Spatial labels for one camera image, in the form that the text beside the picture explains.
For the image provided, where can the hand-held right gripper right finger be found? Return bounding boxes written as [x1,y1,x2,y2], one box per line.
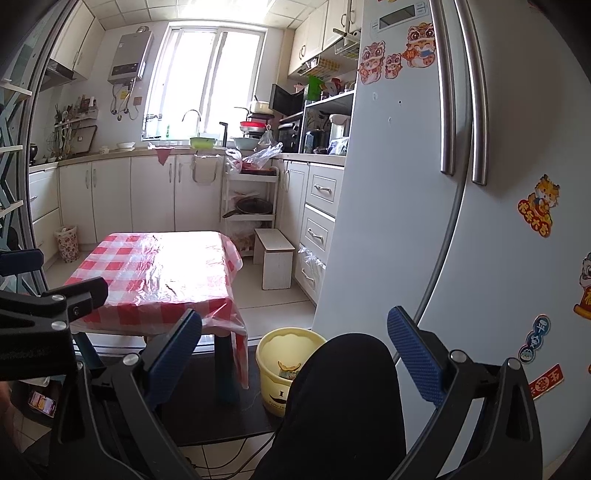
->
[387,305,543,480]

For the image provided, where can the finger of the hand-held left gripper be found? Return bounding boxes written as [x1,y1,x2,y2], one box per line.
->
[0,248,45,278]
[41,276,110,334]

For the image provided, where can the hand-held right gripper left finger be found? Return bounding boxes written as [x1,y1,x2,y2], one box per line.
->
[48,308,204,480]

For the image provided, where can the yellow plastic bucket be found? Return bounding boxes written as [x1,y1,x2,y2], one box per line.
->
[255,326,329,419]

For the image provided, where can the patterned wastebasket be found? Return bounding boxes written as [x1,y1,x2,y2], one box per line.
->
[54,224,81,265]

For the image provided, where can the small table with teal legs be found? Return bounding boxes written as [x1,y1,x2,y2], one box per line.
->
[71,330,243,405]

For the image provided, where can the dark floor mat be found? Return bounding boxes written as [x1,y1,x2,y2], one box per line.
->
[151,354,279,445]

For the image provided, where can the cream stove cabinet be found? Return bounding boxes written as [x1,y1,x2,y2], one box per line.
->
[27,165,62,260]

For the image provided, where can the smartphone with lit screen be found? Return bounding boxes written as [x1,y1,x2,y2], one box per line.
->
[27,390,59,419]

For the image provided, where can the red white checked tablecloth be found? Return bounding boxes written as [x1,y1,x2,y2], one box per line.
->
[63,230,250,389]

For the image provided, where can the white blue shoe rack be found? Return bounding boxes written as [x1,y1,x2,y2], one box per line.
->
[0,78,34,297]

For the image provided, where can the person's black trouser leg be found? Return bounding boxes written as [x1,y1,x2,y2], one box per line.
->
[267,332,408,480]

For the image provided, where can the cream kitchen base cabinets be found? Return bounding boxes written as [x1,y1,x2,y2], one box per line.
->
[57,154,228,244]

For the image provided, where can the blue oval fridge sticker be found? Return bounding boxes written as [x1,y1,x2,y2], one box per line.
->
[517,314,552,364]

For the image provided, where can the white step stool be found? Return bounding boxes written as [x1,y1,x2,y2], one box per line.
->
[253,227,297,291]

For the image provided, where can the red label fridge sticker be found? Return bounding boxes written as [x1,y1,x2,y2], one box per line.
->
[527,363,566,401]

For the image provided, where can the clear hanging plastic bag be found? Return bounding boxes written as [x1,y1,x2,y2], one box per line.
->
[297,246,327,283]

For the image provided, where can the white rolling cart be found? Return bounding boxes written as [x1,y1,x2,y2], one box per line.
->
[221,167,281,258]

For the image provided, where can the dark frying pan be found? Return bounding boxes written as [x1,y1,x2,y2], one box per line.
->
[223,196,274,219]

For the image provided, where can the cream drawer cabinet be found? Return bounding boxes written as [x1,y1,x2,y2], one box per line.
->
[271,154,348,306]

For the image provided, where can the white refrigerator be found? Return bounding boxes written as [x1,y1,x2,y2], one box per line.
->
[313,0,591,480]

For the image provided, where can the white hanging bag holder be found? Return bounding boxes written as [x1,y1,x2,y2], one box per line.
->
[189,151,221,187]

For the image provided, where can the white red figure sticker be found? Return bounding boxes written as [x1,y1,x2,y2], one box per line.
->
[573,252,591,320]

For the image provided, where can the range hood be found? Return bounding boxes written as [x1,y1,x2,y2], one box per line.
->
[38,56,78,94]

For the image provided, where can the orange tiger fridge sticker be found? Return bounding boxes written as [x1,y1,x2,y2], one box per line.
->
[516,174,563,239]

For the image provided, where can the crumpled clear plastic bags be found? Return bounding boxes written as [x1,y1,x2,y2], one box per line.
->
[225,141,284,175]

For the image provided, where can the chrome faucet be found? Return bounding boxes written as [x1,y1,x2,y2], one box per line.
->
[180,108,203,138]

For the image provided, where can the cream upper cabinets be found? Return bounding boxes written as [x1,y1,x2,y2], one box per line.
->
[287,0,366,78]
[47,0,105,82]

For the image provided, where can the stack of bowls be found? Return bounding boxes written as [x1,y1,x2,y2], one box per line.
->
[232,98,271,151]

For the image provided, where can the white kettle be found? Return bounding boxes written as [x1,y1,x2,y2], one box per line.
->
[328,113,351,154]

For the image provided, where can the black toaster oven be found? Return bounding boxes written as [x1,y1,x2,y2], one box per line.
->
[276,120,304,154]

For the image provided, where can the kitchen window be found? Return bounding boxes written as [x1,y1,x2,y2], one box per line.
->
[140,20,269,142]

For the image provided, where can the white counter shelf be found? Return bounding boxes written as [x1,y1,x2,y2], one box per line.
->
[299,89,357,156]

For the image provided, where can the pink lion fridge sticker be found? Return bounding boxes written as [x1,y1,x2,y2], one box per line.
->
[357,41,387,87]

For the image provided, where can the large lion dance sticker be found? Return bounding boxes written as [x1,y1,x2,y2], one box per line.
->
[404,24,438,70]

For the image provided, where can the black floor cable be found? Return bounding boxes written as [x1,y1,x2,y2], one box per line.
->
[184,428,288,477]

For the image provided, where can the grey wall tray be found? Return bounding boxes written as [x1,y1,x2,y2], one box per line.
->
[73,124,99,154]

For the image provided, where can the grey sliding door frame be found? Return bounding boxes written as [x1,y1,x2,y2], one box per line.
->
[13,0,89,296]

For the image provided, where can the wall utensil rack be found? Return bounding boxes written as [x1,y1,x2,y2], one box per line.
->
[50,93,101,156]

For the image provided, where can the white wire basket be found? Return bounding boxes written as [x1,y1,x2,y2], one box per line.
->
[297,41,362,78]

